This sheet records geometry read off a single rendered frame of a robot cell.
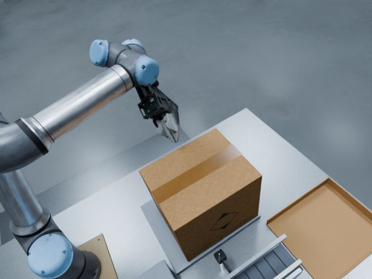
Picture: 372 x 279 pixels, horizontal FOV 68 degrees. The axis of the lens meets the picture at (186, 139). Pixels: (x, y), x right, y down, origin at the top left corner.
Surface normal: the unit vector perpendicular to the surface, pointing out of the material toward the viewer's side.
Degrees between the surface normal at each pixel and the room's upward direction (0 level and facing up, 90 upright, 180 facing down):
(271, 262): 0
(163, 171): 0
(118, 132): 0
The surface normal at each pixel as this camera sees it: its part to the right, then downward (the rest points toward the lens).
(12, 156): 0.40, 0.40
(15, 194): 0.64, 0.49
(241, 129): -0.15, -0.64
